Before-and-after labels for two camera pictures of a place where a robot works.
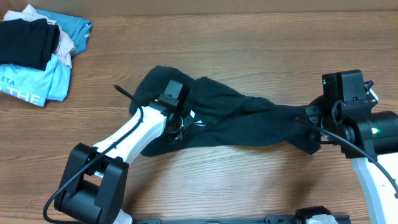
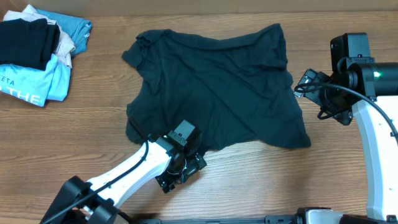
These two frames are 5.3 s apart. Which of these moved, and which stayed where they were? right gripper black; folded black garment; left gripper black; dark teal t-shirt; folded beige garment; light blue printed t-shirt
Moved: right gripper black; left gripper black; dark teal t-shirt
Stayed: folded beige garment; folded black garment; light blue printed t-shirt
